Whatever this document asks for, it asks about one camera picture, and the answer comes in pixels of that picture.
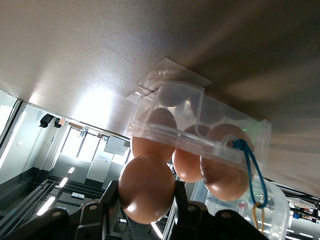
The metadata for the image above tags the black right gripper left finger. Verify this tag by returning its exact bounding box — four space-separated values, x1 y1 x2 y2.
4 179 126 240

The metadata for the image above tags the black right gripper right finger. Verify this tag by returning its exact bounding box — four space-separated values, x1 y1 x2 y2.
172 180 270 240

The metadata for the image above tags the brown egg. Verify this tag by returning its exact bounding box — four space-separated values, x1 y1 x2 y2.
130 107 178 165
171 124 212 183
199 122 254 202
117 154 176 225

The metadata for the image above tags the clear plastic egg box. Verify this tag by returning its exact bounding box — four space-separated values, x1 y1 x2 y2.
126 80 288 240

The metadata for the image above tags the yellow rubber band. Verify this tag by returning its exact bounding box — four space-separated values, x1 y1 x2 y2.
251 201 268 236

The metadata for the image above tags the white paper sign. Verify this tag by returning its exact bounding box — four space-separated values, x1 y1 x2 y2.
103 136 129 158

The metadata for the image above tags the blue string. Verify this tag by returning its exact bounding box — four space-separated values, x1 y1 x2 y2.
231 138 269 208

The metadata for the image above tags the black wall device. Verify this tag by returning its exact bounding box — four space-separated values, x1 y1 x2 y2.
38 113 62 129

